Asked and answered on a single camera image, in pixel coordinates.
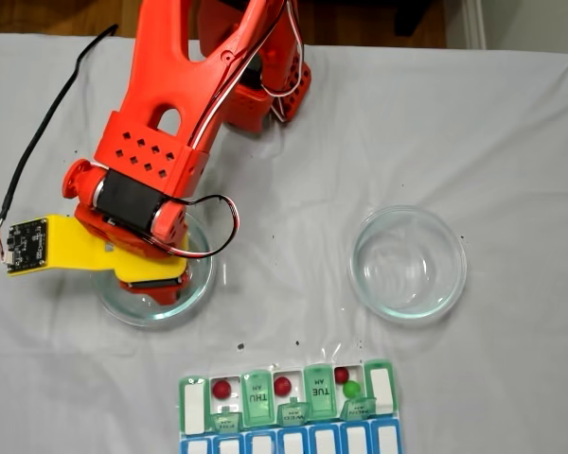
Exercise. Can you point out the camera board on yellow mount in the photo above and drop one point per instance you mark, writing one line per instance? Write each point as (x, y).
(26, 246)

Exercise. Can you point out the clear glass bowl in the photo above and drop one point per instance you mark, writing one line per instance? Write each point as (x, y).
(407, 265)
(199, 293)

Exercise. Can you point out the white tablecloth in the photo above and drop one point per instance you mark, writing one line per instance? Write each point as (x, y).
(407, 118)

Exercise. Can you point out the weekly pill organizer box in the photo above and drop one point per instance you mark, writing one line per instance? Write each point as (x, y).
(260, 402)

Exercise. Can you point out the red ball pill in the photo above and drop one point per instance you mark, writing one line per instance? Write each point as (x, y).
(282, 386)
(221, 389)
(342, 375)

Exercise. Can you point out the green ball pill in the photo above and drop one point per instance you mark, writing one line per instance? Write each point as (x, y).
(351, 389)

